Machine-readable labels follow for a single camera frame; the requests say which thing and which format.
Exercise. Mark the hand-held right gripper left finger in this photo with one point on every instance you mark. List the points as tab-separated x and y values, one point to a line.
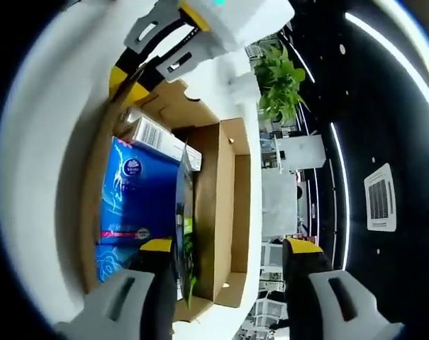
107	308

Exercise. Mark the blue soft tissue pack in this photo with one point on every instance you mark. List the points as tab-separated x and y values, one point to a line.
143	198

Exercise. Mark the green potted plant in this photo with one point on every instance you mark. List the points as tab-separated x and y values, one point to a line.
281	81

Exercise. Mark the dark green packet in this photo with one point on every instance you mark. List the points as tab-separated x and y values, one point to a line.
185	198

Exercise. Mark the white small carton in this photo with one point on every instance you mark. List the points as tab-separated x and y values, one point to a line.
154	136

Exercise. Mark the white square pillar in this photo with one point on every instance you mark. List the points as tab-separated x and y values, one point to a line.
301	152

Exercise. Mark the brown cardboard shoe box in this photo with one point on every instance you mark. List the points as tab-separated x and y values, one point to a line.
214	212

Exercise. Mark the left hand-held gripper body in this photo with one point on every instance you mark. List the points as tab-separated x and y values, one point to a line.
249	21

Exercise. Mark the ceiling air conditioner vent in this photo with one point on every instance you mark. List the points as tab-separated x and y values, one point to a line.
380	196

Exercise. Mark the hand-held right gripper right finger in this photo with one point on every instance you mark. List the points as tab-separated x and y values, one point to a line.
363	311

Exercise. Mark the ceiling light strip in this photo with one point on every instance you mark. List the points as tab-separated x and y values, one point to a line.
395	56

